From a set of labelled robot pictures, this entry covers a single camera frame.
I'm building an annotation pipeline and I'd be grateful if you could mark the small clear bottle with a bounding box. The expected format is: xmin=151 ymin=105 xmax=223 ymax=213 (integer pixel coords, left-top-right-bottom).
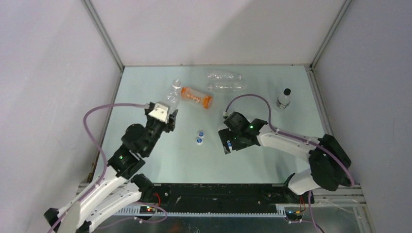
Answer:
xmin=276 ymin=92 xmax=291 ymax=109

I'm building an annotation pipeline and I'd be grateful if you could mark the black bottle cap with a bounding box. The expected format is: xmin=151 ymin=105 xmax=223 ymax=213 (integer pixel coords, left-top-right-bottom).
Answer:
xmin=283 ymin=88 xmax=291 ymax=96

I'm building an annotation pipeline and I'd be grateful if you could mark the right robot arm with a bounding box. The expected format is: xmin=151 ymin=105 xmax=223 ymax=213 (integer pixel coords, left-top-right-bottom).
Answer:
xmin=218 ymin=112 xmax=354 ymax=203

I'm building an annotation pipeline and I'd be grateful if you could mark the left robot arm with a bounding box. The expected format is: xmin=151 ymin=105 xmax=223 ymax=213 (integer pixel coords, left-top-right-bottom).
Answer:
xmin=44 ymin=102 xmax=178 ymax=233

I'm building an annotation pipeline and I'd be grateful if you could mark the orange labelled bottle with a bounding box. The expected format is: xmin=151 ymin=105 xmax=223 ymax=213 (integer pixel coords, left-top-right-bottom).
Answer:
xmin=181 ymin=86 xmax=213 ymax=109

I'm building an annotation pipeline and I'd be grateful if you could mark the clear bottle second row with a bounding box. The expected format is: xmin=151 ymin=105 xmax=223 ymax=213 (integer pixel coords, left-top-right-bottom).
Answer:
xmin=207 ymin=83 xmax=246 ymax=92

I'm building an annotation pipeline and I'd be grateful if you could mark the left electronics board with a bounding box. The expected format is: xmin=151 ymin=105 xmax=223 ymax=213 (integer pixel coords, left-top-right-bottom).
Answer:
xmin=139 ymin=205 xmax=157 ymax=215

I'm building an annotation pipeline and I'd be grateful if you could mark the electronics board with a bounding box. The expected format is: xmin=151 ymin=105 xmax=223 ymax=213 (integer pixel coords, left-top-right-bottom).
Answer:
xmin=285 ymin=210 xmax=305 ymax=223
xmin=139 ymin=205 xmax=157 ymax=215

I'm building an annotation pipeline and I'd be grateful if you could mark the right electronics board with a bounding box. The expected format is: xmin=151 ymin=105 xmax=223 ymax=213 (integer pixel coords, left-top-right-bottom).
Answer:
xmin=285 ymin=210 xmax=305 ymax=223

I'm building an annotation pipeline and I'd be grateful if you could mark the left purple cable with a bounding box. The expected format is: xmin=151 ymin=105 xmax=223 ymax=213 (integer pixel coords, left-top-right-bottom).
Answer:
xmin=48 ymin=102 xmax=150 ymax=233

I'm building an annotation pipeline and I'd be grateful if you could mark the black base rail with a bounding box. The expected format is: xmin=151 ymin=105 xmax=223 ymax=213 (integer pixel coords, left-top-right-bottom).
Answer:
xmin=140 ymin=183 xmax=300 ymax=214

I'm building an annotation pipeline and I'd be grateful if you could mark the white cable duct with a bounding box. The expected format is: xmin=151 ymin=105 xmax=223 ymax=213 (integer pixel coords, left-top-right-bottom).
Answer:
xmin=112 ymin=205 xmax=287 ymax=218

